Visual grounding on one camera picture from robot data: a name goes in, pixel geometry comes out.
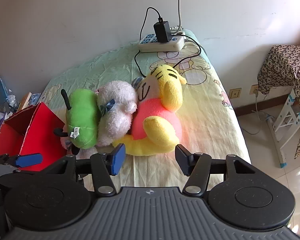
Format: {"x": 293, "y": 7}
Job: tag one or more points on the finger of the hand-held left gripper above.
{"x": 30, "y": 160}

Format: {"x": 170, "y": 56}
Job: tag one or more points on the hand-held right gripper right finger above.
{"x": 183, "y": 160}

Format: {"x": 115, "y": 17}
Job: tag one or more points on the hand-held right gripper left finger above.
{"x": 118, "y": 158}

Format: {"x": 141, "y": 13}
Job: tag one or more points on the red cardboard box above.
{"x": 40, "y": 130}

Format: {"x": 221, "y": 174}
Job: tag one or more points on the green plush toy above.
{"x": 82, "y": 112}

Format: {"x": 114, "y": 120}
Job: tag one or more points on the yellow tiger plush toy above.
{"x": 165, "y": 90}

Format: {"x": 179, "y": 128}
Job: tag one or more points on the yellow book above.
{"x": 25, "y": 101}

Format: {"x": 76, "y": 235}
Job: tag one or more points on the clear plastic bag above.
{"x": 12, "y": 102}

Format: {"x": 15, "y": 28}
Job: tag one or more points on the blue booklet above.
{"x": 35, "y": 98}

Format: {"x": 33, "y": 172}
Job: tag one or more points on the blue bag with clips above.
{"x": 0, "y": 90}

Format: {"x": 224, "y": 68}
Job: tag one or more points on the white power strip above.
{"x": 165, "y": 47}

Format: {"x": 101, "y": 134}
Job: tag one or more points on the white folding rack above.
{"x": 290, "y": 102}

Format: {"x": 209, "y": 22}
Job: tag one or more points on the black charger adapter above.
{"x": 162, "y": 32}

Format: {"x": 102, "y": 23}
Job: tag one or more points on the gold wall socket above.
{"x": 252, "y": 88}
{"x": 235, "y": 93}

